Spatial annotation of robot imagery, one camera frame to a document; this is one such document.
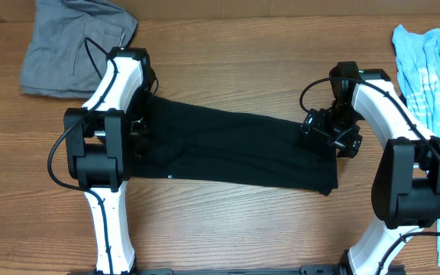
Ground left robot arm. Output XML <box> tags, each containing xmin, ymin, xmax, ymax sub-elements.
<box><xmin>64</xmin><ymin>47</ymin><xmax>155</xmax><ymax>274</ymax></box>

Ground folded grey shorts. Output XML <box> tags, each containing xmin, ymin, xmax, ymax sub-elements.
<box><xmin>20</xmin><ymin>0</ymin><xmax>138</xmax><ymax>98</ymax></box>

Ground light blue t-shirt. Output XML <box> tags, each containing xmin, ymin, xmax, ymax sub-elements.
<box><xmin>391</xmin><ymin>24</ymin><xmax>440</xmax><ymax>272</ymax></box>

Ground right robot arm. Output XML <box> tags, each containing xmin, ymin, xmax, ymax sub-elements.
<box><xmin>300</xmin><ymin>61</ymin><xmax>440</xmax><ymax>275</ymax></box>

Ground black polo shirt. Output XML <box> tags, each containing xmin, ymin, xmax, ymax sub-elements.
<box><xmin>132</xmin><ymin>97</ymin><xmax>338</xmax><ymax>195</ymax></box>

